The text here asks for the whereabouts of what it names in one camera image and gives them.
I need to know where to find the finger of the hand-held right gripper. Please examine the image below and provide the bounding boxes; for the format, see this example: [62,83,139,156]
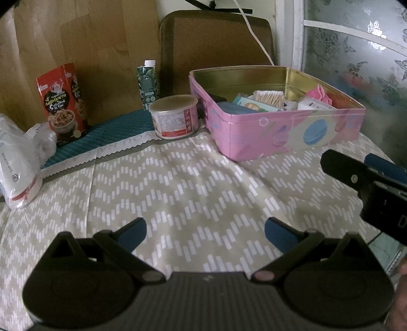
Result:
[320,149,407,195]
[364,153,407,185]

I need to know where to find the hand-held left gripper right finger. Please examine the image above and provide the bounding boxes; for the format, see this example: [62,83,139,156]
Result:
[251,217,371,284]

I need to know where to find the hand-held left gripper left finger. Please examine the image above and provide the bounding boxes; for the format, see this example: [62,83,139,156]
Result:
[41,217,166,284]

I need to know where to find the pink knitted cloth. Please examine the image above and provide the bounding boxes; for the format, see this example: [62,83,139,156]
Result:
[307,84,335,106]

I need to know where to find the pink tin box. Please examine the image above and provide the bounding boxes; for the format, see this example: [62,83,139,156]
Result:
[189,65,366,162]

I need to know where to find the cotton swab pack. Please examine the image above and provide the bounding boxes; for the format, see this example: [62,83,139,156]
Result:
[253,90,285,107]

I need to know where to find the blue soft pouch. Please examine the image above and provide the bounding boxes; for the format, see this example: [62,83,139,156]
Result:
[217,101,255,116]

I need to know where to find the zigzag patterned bedsheet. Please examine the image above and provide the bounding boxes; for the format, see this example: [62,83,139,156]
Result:
[0,127,392,319]

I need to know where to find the frosted patterned window glass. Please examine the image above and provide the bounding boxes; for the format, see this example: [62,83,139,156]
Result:
[303,0,407,167]

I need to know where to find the teal textured mat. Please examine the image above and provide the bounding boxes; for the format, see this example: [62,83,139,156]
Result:
[39,108,153,169]

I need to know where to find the red and white round can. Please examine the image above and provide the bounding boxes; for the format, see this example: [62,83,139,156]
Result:
[149,95,200,140]

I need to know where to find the clear plastic bag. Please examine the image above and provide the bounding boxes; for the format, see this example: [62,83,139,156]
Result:
[27,124,59,160]

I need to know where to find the white plastic bag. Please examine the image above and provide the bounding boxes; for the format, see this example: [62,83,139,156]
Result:
[0,114,45,210]

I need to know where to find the red snack box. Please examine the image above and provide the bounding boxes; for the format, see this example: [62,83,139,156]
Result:
[36,62,90,147]

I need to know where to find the green drink carton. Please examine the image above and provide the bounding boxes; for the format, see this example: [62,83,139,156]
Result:
[136,59,160,111]

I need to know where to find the crossed black tape strips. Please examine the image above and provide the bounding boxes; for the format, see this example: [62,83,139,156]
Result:
[185,0,254,15]

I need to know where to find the brown cardboard sheet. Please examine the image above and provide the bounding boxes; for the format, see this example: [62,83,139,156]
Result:
[0,0,160,128]

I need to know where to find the white window frame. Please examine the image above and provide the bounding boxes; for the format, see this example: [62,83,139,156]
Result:
[275,0,407,69]

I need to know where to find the white cable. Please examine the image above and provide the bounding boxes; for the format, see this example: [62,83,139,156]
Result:
[234,0,276,64]

